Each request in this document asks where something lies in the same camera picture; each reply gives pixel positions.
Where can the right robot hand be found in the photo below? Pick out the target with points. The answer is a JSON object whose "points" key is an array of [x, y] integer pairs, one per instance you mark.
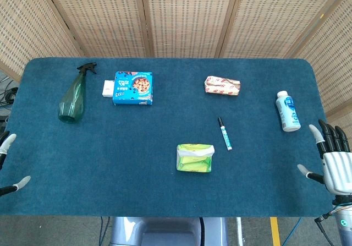
{"points": [[336, 171]]}

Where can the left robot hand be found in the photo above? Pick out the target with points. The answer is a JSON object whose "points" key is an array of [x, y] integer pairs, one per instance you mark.
{"points": [[7, 158]]}

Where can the green tissue pack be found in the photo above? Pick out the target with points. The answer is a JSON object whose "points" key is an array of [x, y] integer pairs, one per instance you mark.
{"points": [[194, 158]]}

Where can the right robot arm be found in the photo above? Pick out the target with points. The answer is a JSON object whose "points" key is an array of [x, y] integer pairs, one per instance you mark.
{"points": [[342, 218]]}

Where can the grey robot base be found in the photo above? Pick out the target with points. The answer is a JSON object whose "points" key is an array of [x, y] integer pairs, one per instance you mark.
{"points": [[167, 230]]}

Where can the white marker pen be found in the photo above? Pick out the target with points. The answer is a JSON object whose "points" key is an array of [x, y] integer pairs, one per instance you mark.
{"points": [[225, 133]]}

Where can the white packet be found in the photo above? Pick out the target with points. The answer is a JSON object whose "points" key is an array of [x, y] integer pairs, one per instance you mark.
{"points": [[222, 85]]}

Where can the white blue drink bottle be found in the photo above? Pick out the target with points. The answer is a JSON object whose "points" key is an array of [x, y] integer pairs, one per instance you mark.
{"points": [[288, 111]]}

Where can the green spray bottle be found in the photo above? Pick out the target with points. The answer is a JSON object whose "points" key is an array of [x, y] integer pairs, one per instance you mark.
{"points": [[73, 97]]}

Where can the small white box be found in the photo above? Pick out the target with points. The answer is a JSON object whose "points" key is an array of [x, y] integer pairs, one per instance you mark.
{"points": [[107, 88]]}

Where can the blue cookie box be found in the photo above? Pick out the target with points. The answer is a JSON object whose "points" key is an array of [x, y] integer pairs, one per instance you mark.
{"points": [[133, 88]]}

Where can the blue table mat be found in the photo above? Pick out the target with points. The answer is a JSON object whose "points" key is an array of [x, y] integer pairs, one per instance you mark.
{"points": [[165, 147]]}

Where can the woven folding screen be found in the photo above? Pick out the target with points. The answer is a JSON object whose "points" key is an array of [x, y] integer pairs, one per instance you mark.
{"points": [[176, 17]]}

